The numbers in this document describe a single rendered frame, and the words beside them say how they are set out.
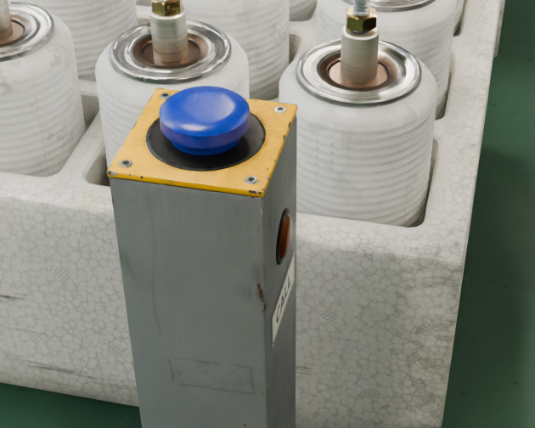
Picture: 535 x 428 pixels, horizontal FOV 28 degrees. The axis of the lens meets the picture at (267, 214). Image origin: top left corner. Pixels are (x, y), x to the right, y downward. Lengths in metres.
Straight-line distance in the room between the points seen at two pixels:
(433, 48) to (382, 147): 0.13
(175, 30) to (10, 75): 0.11
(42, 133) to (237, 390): 0.25
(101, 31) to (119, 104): 0.15
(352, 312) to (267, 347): 0.16
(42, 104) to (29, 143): 0.03
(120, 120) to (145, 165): 0.20
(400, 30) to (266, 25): 0.10
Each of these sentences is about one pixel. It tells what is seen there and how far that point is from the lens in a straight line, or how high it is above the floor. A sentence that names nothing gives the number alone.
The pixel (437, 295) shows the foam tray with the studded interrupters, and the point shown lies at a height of 0.15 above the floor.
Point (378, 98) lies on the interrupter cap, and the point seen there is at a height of 0.25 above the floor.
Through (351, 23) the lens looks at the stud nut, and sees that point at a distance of 0.62.
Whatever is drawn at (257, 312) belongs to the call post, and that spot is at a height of 0.24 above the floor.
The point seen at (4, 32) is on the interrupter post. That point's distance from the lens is 0.71.
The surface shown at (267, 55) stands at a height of 0.20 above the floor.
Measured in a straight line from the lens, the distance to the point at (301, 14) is 0.88.
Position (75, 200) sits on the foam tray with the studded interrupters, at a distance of 0.67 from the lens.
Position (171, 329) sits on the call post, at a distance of 0.52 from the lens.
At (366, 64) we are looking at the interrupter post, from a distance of 0.63.
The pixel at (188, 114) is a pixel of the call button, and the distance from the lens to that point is 0.47.
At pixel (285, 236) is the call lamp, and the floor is 0.27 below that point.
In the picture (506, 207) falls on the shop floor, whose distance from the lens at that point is 0.96.
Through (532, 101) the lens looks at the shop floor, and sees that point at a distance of 1.11.
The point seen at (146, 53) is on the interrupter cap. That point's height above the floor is 0.25.
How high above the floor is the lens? 0.58
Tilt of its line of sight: 39 degrees down
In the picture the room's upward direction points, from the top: 1 degrees counter-clockwise
